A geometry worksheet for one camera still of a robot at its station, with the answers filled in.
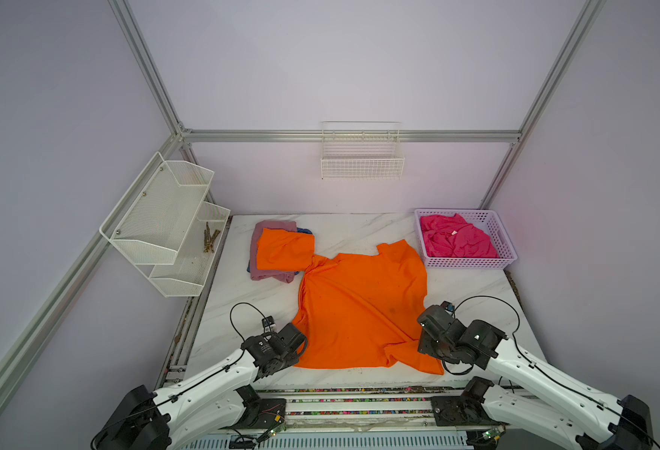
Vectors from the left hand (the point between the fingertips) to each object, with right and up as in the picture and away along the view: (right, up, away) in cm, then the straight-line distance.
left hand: (286, 358), depth 83 cm
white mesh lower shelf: (-25, +26, -9) cm, 38 cm away
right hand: (+41, +5, -5) cm, 42 cm away
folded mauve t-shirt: (-4, +23, +15) cm, 28 cm away
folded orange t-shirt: (-4, +32, +15) cm, 36 cm away
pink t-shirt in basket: (+61, +38, +25) cm, 76 cm away
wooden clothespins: (-29, +36, +12) cm, 48 cm away
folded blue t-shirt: (+2, +40, +31) cm, 50 cm away
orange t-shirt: (+25, +12, +8) cm, 29 cm away
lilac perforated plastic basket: (+77, +45, +31) cm, 95 cm away
